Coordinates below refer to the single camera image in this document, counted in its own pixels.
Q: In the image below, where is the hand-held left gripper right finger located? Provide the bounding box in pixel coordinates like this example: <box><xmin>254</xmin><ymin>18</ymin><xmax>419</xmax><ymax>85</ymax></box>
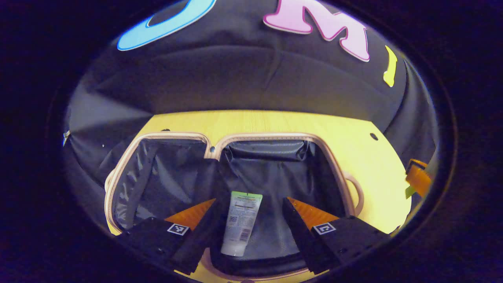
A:
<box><xmin>281</xmin><ymin>197</ymin><xmax>390</xmax><ymax>275</ymax></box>

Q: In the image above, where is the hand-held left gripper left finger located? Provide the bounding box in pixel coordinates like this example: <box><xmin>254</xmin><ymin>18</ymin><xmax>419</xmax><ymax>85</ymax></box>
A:
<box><xmin>114</xmin><ymin>198</ymin><xmax>221</xmax><ymax>275</ymax></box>

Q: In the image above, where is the white skin care tube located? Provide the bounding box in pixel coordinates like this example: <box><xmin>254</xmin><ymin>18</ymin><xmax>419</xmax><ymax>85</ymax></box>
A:
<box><xmin>220</xmin><ymin>191</ymin><xmax>263</xmax><ymax>257</ymax></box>

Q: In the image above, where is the pink suitcase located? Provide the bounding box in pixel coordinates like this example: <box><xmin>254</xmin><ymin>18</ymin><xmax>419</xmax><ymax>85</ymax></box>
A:
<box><xmin>104</xmin><ymin>132</ymin><xmax>364</xmax><ymax>281</ymax></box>

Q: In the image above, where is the black backdrop cloth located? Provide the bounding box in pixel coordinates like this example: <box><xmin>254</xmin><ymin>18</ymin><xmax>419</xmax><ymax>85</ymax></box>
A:
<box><xmin>63</xmin><ymin>0</ymin><xmax>440</xmax><ymax>185</ymax></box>

